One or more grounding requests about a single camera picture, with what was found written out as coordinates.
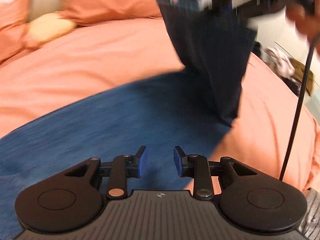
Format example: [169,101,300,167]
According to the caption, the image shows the blue denim jeans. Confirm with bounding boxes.
[1,0,257,239]

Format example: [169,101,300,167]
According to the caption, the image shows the person's right hand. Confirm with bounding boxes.
[286,0,319,43]

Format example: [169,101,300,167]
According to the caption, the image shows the clutter beside bed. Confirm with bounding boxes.
[252,41,305,96]

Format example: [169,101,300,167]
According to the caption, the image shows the orange bed sheet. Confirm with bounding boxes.
[0,17,320,193]

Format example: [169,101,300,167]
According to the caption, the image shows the small yellow cushion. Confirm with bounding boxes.
[24,12,77,49]

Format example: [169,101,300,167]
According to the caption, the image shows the left orange pillow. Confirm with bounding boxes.
[1,0,31,62]

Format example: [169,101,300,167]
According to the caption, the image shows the black cable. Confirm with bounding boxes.
[278,33,320,182]

